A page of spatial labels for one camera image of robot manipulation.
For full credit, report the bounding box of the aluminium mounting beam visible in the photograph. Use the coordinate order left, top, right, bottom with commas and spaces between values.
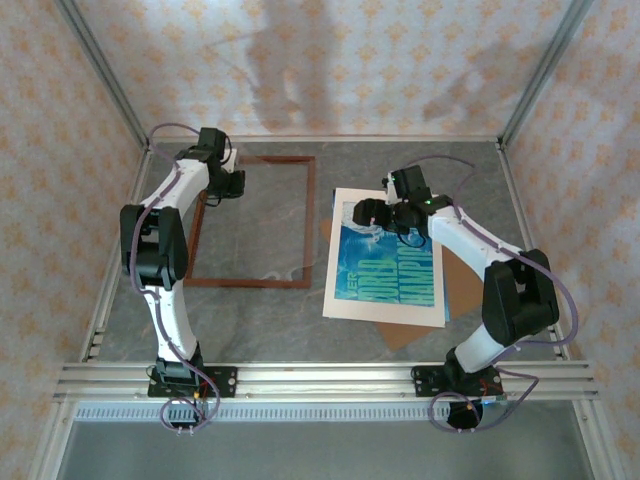
53, 360, 600, 402

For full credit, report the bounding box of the orange patterned white curtain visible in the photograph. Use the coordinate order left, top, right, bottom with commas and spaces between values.
64, 0, 584, 139
0, 0, 146, 480
504, 0, 640, 480

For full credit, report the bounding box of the aluminium lower strut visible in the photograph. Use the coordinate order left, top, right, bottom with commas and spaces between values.
572, 399, 614, 480
29, 399, 76, 480

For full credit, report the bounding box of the brown wooden picture frame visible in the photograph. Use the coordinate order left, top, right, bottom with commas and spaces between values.
183, 155, 317, 291

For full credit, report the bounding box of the grey slotted cable duct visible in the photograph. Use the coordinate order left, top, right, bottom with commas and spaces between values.
73, 402, 584, 424

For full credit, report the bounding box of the white mat board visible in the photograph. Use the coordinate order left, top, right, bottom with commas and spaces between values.
322, 187, 447, 330

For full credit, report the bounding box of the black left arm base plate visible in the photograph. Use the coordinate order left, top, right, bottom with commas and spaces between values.
147, 366, 239, 400

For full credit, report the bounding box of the thin black right camera cable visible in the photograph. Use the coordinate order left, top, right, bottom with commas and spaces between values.
394, 227, 432, 249

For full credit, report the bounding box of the brown backing board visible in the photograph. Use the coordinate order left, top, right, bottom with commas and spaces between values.
318, 218, 484, 353

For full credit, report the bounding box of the grey metal panel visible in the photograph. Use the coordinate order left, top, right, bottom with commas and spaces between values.
57, 419, 596, 480

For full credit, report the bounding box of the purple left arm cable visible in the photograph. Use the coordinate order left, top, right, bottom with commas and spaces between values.
127, 123, 225, 435

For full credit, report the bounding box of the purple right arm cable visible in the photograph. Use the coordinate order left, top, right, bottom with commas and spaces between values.
409, 154, 581, 435

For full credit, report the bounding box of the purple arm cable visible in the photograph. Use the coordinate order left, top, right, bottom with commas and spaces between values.
127, 123, 225, 435
409, 154, 581, 435

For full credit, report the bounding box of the aluminium cross rail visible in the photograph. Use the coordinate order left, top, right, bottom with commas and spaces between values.
147, 133, 504, 145

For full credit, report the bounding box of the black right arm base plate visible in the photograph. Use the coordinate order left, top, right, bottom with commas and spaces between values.
410, 365, 504, 400

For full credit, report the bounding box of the aluminium side rail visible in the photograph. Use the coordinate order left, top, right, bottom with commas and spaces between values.
78, 142, 155, 364
497, 142, 574, 364

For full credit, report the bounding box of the aluminium corner post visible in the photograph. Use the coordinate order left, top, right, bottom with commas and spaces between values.
498, 0, 599, 149
53, 0, 154, 149

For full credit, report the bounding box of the blue racing poster photo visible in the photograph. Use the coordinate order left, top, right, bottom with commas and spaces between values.
335, 199, 452, 324

